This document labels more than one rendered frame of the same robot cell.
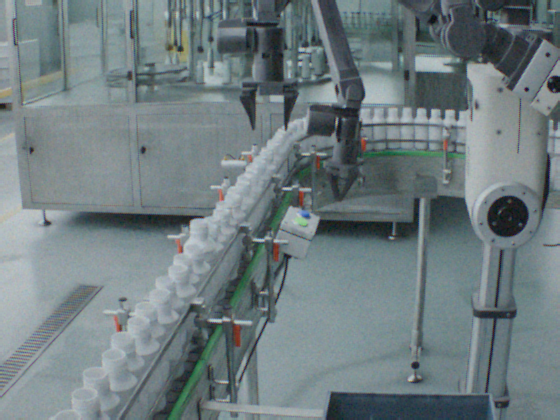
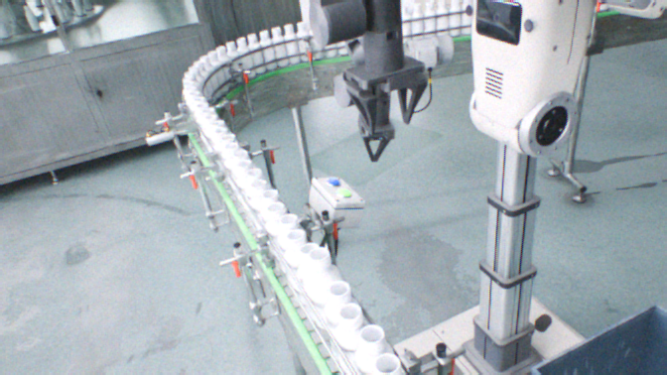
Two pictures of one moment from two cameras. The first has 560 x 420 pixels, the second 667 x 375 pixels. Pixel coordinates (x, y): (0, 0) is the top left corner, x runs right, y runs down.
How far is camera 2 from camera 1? 0.99 m
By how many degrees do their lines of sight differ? 32
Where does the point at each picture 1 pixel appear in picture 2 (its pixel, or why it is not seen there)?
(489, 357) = (521, 243)
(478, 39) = not seen: outside the picture
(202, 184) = (37, 143)
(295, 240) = (350, 213)
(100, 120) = not seen: outside the picture
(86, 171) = not seen: outside the picture
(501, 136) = (556, 52)
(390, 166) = (265, 88)
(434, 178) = (303, 87)
